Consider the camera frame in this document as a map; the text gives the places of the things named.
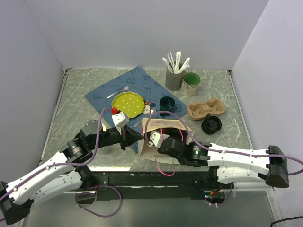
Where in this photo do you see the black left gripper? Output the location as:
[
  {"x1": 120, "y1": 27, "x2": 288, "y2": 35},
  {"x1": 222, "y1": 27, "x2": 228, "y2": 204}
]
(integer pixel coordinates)
[{"x1": 89, "y1": 123, "x2": 144, "y2": 150}]

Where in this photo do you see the kraft paper cakes bag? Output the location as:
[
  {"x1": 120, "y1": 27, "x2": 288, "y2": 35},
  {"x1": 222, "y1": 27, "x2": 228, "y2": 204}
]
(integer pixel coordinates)
[{"x1": 138, "y1": 118, "x2": 194, "y2": 172}]

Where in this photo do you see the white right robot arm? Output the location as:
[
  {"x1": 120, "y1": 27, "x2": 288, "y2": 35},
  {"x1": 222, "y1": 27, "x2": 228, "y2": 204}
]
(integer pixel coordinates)
[{"x1": 151, "y1": 137, "x2": 289, "y2": 189}]

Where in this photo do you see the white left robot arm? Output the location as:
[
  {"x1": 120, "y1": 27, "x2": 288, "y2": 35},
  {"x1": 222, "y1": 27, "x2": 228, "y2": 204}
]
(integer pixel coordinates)
[{"x1": 0, "y1": 120, "x2": 143, "y2": 225}]

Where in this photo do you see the yellow dotted plate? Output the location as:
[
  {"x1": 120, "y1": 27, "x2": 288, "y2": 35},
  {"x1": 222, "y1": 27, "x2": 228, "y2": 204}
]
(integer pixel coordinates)
[{"x1": 112, "y1": 91, "x2": 145, "y2": 119}]

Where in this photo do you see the silver fork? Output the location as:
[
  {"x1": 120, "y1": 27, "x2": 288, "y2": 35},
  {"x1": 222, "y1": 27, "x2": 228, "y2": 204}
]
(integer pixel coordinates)
[{"x1": 107, "y1": 86, "x2": 130, "y2": 99}]

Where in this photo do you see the dark green mug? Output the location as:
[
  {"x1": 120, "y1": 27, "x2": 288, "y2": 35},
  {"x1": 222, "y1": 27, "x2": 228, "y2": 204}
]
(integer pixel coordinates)
[{"x1": 160, "y1": 96, "x2": 176, "y2": 113}]

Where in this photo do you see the grey straw holder cup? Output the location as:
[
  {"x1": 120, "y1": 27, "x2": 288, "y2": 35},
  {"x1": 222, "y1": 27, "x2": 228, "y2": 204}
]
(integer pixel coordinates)
[{"x1": 165, "y1": 68, "x2": 186, "y2": 91}]

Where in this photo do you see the spare black cup lid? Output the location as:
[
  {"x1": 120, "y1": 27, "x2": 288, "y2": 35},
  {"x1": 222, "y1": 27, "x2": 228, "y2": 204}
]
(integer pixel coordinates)
[{"x1": 201, "y1": 116, "x2": 222, "y2": 135}]

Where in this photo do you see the green inside ceramic mug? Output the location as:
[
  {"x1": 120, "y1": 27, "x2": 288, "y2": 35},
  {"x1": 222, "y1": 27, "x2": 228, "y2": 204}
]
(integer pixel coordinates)
[{"x1": 181, "y1": 72, "x2": 201, "y2": 96}]

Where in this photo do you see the white wrapped straws bundle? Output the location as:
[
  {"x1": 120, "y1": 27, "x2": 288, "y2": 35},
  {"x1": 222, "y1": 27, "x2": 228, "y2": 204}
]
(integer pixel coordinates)
[{"x1": 162, "y1": 51, "x2": 190, "y2": 74}]

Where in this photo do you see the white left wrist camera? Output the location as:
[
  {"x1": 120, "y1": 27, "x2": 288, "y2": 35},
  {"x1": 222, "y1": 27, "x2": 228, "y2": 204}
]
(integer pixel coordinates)
[{"x1": 111, "y1": 107, "x2": 129, "y2": 130}]

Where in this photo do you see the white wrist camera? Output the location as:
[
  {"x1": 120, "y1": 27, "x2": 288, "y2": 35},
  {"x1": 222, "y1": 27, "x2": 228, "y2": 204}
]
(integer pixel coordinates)
[
  {"x1": 111, "y1": 107, "x2": 129, "y2": 130},
  {"x1": 147, "y1": 131, "x2": 170, "y2": 148}
]

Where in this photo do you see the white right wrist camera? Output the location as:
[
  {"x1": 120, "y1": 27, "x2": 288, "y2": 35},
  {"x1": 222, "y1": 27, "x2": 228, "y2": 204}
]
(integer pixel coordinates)
[{"x1": 147, "y1": 131, "x2": 170, "y2": 148}]

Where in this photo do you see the silver cartoon handle spoon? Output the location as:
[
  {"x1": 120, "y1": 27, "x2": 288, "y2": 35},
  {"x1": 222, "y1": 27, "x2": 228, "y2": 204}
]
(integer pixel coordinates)
[{"x1": 133, "y1": 108, "x2": 157, "y2": 128}]

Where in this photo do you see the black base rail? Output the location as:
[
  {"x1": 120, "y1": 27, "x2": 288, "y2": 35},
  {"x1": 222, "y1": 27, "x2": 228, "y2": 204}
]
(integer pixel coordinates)
[{"x1": 65, "y1": 171, "x2": 235, "y2": 201}]

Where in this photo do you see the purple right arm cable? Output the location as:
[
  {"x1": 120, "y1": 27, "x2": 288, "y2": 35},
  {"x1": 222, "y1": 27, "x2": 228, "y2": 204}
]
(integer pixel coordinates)
[{"x1": 144, "y1": 111, "x2": 303, "y2": 177}]

